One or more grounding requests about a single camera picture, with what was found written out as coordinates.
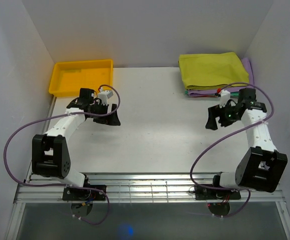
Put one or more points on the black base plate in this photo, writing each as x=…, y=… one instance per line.
x=220, y=193
x=75, y=194

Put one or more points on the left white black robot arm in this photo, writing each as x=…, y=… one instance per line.
x=50, y=153

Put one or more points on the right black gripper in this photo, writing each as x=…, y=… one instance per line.
x=215, y=111

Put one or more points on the aluminium rail frame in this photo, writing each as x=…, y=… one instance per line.
x=130, y=188

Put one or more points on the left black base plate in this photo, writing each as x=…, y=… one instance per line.
x=75, y=194

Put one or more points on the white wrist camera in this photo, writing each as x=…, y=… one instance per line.
x=224, y=95
x=104, y=96

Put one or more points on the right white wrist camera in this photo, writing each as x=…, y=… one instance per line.
x=224, y=95

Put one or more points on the yellow plastic tray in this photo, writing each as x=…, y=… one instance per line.
x=68, y=77

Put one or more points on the folded purple trousers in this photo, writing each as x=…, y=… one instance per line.
x=232, y=89

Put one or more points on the yellow-green trousers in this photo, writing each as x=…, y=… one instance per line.
x=206, y=71

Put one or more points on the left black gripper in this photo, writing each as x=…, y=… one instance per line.
x=112, y=119

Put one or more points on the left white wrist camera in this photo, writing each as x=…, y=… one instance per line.
x=104, y=96

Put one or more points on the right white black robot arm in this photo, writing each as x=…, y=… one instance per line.
x=262, y=167

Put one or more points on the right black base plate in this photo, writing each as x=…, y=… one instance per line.
x=220, y=193

